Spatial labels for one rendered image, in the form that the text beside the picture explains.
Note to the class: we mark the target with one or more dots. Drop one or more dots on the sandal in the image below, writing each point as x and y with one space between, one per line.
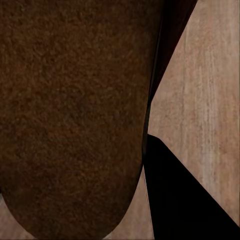
77 78

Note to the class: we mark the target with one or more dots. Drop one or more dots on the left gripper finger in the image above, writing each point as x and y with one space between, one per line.
181 209

